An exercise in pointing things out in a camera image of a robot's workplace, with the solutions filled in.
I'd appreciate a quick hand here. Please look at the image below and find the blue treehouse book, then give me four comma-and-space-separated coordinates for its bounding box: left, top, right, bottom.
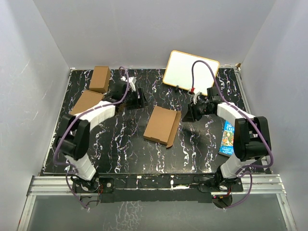
218, 121, 234, 157

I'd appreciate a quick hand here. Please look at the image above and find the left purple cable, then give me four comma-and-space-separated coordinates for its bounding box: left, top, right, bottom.
53, 66, 132, 212

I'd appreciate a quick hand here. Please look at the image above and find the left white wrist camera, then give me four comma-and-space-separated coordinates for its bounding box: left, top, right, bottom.
121, 76, 136, 91

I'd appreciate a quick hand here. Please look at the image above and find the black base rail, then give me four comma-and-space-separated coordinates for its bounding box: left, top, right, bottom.
70, 173, 243, 203

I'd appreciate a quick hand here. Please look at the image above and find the purple cable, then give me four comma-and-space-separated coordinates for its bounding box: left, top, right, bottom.
191, 60, 275, 212
53, 66, 132, 212

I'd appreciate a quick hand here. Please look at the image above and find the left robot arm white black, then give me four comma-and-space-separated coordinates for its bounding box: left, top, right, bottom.
53, 77, 148, 192

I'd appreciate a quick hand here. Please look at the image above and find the aluminium frame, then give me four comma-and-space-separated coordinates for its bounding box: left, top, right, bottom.
17, 174, 297, 231

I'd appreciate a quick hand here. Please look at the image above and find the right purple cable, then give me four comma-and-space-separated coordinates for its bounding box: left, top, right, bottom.
191, 60, 275, 212

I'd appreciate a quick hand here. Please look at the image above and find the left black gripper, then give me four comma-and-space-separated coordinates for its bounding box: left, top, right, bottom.
123, 89, 149, 111

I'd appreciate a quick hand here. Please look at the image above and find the small whiteboard with wooden frame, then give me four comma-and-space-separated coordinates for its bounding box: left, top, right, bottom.
163, 50, 220, 96

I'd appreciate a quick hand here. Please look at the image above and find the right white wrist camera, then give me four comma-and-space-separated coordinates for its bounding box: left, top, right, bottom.
188, 88, 202, 104

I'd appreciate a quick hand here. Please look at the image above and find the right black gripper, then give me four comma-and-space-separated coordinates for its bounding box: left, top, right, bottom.
182, 99, 213, 122

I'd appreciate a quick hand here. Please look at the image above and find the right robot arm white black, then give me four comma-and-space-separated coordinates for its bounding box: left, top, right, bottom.
182, 87, 271, 191

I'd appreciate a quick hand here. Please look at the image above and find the flat cardboard box stack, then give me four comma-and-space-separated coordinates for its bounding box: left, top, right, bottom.
70, 90, 104, 116

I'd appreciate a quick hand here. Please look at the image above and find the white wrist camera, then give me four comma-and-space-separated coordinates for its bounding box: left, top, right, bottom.
188, 88, 202, 104
121, 76, 136, 91

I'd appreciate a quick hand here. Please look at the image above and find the folded cardboard box upright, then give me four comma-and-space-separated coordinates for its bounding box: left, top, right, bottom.
89, 66, 111, 93

